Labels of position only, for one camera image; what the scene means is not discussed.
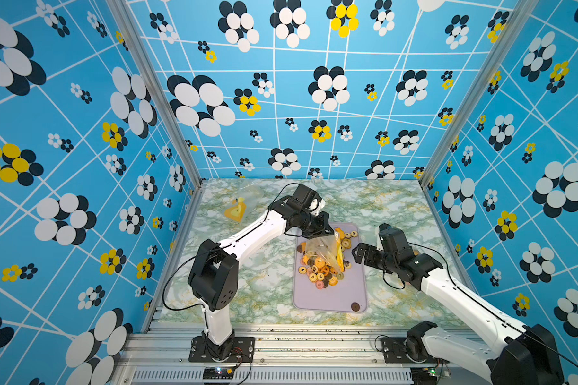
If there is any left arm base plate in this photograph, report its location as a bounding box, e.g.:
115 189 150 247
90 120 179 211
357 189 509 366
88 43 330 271
189 335 255 364

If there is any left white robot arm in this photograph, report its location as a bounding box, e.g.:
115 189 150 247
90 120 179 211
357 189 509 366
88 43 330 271
188 184 334 360

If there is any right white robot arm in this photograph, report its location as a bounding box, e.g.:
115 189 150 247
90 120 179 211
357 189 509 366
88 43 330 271
352 243 565 384

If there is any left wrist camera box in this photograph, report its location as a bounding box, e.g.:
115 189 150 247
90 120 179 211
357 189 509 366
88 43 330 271
308 197 325 217

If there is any lilac rectangular tray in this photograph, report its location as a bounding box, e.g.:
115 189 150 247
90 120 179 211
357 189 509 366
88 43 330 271
293 222 368 313

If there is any left aluminium corner post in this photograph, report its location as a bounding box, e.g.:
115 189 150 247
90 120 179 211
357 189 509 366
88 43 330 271
105 0 203 189

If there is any green circuit board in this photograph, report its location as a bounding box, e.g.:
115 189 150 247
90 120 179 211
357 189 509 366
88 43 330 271
202 367 234 382
411 368 440 385

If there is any left green circuit board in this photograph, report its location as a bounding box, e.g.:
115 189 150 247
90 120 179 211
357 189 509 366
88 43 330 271
202 367 234 382

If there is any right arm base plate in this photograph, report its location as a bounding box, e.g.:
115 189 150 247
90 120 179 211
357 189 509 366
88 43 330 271
375 335 448 365

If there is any right green circuit board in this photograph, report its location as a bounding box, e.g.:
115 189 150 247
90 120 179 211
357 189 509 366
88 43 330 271
411 368 440 385

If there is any aluminium front rail frame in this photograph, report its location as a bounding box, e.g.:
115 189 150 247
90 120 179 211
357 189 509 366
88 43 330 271
110 323 531 385

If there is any right aluminium corner post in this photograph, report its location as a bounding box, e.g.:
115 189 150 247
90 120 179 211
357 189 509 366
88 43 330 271
420 0 540 189

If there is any aluminium corner post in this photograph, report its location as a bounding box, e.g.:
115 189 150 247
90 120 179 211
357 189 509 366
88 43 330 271
420 0 540 189
105 0 203 189

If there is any ziploc bag of cookies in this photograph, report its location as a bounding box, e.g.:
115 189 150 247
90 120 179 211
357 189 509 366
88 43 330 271
223 185 263 222

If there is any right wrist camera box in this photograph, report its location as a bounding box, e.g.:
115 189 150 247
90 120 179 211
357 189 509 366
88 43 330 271
378 223 409 253

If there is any ziploc cookie bag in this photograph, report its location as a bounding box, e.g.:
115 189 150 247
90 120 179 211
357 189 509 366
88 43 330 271
306 235 345 272

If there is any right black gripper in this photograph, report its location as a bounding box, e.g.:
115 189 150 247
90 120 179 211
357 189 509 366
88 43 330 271
351 241 398 274

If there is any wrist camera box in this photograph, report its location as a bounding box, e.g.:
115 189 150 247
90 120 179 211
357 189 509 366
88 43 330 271
308 197 325 217
378 223 409 253

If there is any poured cookies pile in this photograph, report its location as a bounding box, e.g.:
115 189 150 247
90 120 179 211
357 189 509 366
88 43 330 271
296 227 359 290

